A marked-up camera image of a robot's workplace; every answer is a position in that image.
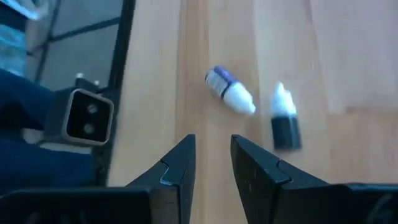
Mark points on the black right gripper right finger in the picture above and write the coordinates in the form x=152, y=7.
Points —
x=255, y=177

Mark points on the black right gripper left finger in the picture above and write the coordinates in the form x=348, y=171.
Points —
x=177, y=174

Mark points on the small black food coloring bottle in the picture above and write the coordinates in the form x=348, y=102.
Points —
x=284, y=124

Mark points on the small purple food coloring bottle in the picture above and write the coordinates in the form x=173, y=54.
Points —
x=230, y=90

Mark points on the dark blue fabric object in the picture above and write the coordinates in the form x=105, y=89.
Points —
x=31, y=161

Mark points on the light blue object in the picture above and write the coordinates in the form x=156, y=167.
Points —
x=12, y=49

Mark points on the black aluminium table frame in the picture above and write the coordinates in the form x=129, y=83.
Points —
x=124, y=46

